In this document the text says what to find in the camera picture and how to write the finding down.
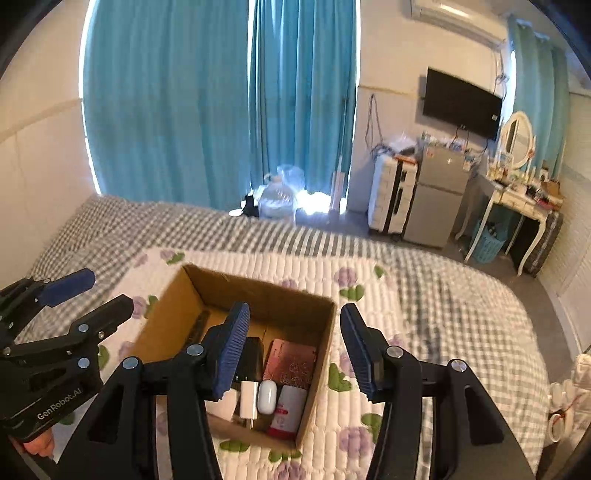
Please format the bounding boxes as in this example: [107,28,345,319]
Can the teal curtain beside wardrobe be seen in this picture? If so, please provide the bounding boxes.
[505,14,572,182]

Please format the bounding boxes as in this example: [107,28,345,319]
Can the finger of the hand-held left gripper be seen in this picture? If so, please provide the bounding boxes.
[0,269,97,325]
[4,294,135,366]

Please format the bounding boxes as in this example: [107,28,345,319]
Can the white louvred wardrobe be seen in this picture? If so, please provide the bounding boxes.
[536,92,591,358]

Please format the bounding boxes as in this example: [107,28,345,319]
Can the white dressing table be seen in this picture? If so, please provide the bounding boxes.
[463,174,565,278]

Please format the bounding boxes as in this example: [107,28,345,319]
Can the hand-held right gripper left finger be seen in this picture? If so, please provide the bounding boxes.
[69,302,251,480]

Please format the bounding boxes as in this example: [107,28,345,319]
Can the white padded headboard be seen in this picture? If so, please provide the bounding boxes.
[0,95,100,305]

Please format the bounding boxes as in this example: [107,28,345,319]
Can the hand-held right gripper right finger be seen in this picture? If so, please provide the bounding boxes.
[340,304,537,480]

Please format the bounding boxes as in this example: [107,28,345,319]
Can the grey hard suitcase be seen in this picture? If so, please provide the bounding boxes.
[523,211,565,278]

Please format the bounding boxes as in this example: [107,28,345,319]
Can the silver mini fridge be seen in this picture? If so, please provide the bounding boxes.
[402,145,470,250]

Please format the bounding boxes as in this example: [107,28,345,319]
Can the hanging wall cables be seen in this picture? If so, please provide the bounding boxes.
[366,93,385,149]

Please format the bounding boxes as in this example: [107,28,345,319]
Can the white bottle with red cap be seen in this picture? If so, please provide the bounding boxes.
[267,384,309,440]

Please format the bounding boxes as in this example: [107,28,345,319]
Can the brown cardboard box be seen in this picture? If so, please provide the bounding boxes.
[129,264,337,451]

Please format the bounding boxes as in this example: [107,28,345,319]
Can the black wall television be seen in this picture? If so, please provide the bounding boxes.
[422,67,504,142]

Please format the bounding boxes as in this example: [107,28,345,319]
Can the red patterned case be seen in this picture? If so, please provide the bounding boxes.
[263,339,318,392]

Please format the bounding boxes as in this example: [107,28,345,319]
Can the paper cup with red straw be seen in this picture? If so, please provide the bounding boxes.
[547,401,574,440]

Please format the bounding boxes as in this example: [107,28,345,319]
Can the wide blue curtain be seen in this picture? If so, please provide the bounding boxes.
[81,0,260,214]

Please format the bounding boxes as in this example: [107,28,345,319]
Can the white plug adapter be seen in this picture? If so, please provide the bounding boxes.
[238,380,260,430]

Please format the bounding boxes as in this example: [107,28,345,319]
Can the white floral quilt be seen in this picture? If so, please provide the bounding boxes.
[99,249,551,480]

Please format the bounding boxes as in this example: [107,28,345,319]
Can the white ribbed suitcase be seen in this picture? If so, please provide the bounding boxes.
[368,152,419,239]

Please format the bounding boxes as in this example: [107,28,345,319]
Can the white square charger block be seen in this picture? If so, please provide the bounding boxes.
[204,390,242,422]

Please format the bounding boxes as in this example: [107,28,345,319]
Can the white quilted bag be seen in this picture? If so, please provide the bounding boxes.
[547,353,591,444]

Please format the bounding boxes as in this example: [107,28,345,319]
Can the black charger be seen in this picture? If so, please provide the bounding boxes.
[233,337,264,384]

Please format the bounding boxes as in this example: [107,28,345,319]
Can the white air conditioner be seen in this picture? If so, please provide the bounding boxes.
[409,0,505,48]

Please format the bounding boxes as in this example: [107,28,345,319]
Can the grey checkered bedsheet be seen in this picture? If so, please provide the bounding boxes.
[14,194,579,480]

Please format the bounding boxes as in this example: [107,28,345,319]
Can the oval white vanity mirror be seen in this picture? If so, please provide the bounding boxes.
[498,111,537,169]

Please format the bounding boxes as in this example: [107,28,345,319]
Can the person's left hand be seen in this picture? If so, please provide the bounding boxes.
[9,433,55,459]

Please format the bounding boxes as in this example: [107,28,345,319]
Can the narrow blue curtain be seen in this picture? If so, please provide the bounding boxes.
[249,0,361,216]

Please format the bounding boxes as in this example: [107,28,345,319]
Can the pale blue earbud case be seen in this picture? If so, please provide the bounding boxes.
[257,380,279,413]

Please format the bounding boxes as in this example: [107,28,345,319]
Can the clear plastic bag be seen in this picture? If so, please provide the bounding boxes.
[257,164,308,225]

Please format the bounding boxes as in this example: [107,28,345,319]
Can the blue laundry basket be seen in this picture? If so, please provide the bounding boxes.
[471,222,509,264]

